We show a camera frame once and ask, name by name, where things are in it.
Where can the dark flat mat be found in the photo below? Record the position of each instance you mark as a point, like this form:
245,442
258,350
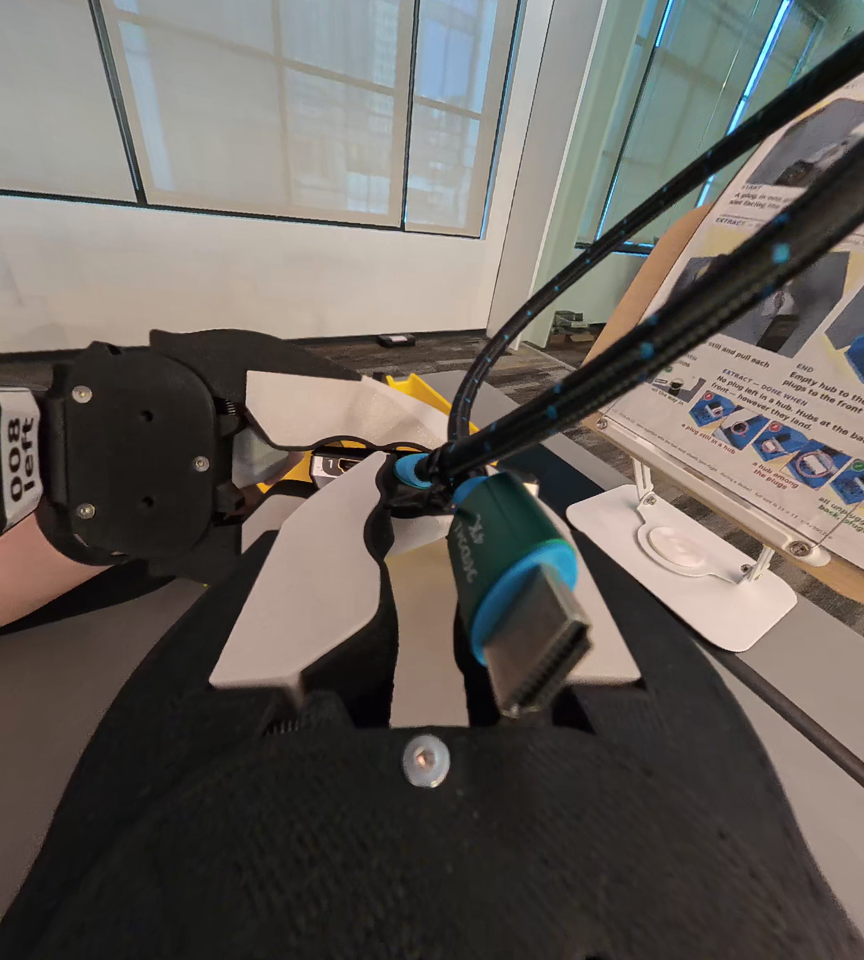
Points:
582,473

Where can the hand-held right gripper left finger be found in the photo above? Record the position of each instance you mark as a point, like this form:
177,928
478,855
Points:
312,600

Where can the instruction sheet on wooden board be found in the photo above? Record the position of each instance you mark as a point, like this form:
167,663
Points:
792,360

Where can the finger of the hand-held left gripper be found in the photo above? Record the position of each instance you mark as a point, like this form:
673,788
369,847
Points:
349,468
342,408

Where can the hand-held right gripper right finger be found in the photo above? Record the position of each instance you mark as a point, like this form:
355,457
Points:
609,638

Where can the person's left forearm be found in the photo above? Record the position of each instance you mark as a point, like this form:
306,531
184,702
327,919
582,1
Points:
12,593

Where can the white stand base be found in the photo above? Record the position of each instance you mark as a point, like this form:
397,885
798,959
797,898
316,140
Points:
687,578

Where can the yellow plastic bin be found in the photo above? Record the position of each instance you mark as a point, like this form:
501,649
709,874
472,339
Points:
424,393

